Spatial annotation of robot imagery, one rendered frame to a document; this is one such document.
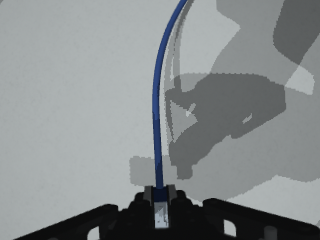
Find blue patch cord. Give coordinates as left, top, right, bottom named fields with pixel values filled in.
left=152, top=0, right=187, bottom=189

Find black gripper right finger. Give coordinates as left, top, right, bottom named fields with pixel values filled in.
left=166, top=184, right=320, bottom=240

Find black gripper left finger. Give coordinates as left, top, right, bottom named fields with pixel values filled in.
left=13, top=186, right=155, bottom=240

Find network cable plug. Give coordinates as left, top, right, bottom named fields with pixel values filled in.
left=153, top=186, right=168, bottom=228

